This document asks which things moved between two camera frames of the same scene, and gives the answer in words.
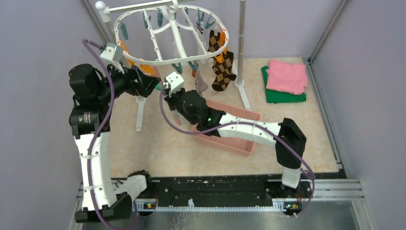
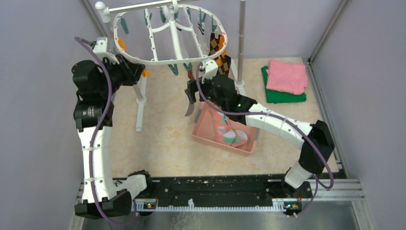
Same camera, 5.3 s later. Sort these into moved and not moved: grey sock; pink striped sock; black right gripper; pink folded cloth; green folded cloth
Moved: pink striped sock; black right gripper; grey sock
Not moved: pink folded cloth; green folded cloth
